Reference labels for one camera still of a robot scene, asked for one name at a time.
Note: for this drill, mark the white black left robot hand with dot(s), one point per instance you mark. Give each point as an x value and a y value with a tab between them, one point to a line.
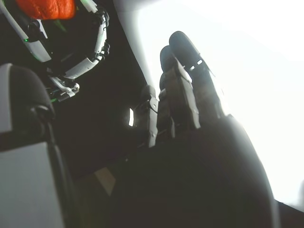
190	178

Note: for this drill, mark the orange toy pumpkin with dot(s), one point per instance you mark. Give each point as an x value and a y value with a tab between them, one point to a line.
47	8

